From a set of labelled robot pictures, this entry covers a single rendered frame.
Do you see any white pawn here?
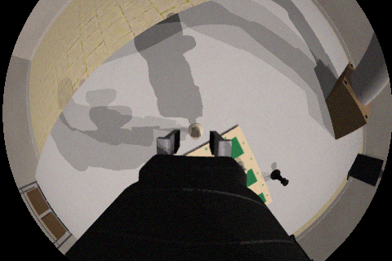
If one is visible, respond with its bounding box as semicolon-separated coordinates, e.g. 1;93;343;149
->
238;161;247;173

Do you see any green and cream chessboard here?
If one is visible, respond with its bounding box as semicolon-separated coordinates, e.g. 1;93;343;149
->
184;126;272;205

